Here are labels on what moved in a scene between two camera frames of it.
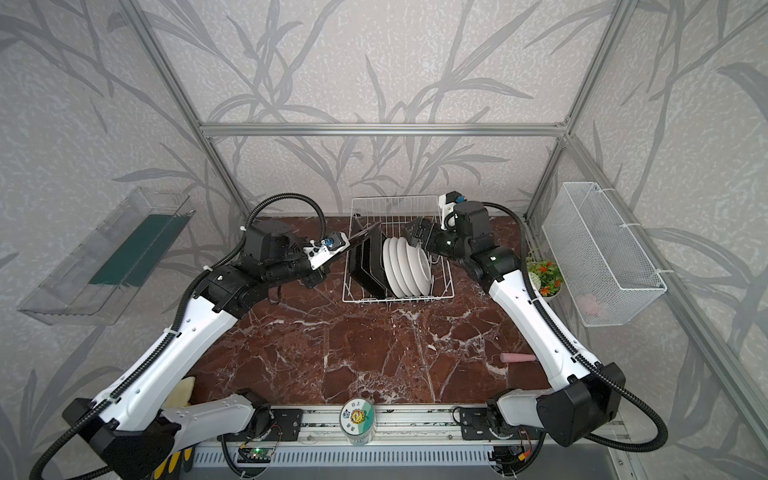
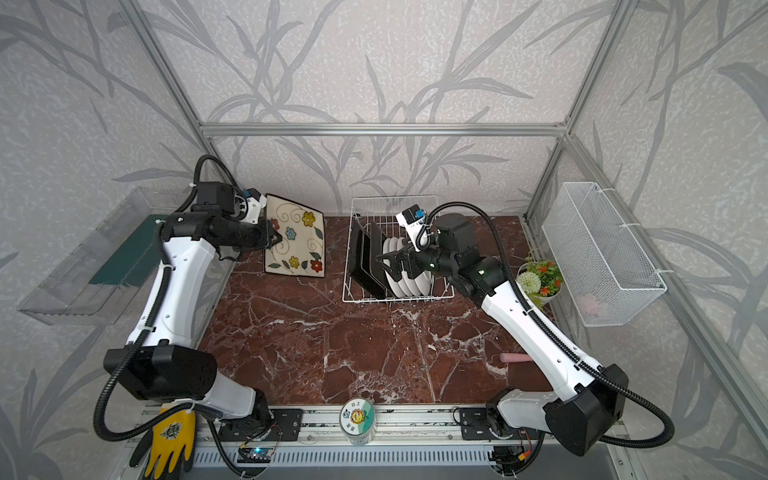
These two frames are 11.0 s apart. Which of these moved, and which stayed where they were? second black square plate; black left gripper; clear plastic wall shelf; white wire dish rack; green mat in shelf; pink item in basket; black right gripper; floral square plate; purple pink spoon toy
Moved: black left gripper; black right gripper; floral square plate
Stayed: clear plastic wall shelf; second black square plate; purple pink spoon toy; green mat in shelf; pink item in basket; white wire dish rack
